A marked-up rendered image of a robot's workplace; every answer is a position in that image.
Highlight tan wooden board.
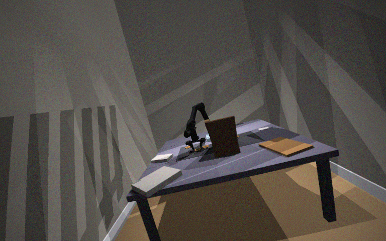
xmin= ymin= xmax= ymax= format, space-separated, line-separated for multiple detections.
xmin=258 ymin=137 xmax=314 ymax=157

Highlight white flat rectangular slab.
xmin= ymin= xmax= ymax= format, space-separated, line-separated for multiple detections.
xmin=131 ymin=166 xmax=182 ymax=198

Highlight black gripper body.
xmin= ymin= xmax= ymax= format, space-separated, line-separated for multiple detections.
xmin=185 ymin=134 xmax=206 ymax=145

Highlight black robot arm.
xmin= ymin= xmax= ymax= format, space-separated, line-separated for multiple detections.
xmin=184 ymin=102 xmax=210 ymax=138

